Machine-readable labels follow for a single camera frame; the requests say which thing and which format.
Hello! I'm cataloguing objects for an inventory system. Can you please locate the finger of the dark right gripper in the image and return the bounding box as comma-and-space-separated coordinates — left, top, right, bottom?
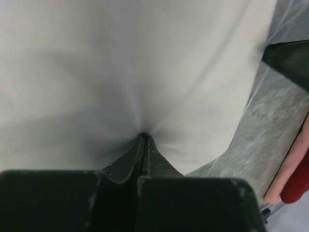
262, 40, 309, 92

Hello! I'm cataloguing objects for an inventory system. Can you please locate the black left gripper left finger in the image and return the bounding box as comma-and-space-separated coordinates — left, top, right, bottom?
0, 134, 145, 232

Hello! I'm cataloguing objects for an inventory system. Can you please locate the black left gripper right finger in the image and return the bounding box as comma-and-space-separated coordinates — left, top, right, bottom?
137, 137, 266, 232

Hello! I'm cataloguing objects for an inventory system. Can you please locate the white t shirt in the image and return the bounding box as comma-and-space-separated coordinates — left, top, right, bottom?
0, 0, 276, 174

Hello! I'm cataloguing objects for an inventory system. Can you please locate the folded pink t shirt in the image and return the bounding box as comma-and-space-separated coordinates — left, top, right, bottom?
264, 117, 309, 204

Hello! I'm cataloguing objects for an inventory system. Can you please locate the folded red t shirt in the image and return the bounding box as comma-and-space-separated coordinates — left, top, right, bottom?
281, 151, 309, 204

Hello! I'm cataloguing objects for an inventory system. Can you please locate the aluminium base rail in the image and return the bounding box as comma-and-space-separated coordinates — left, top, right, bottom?
260, 202, 285, 218

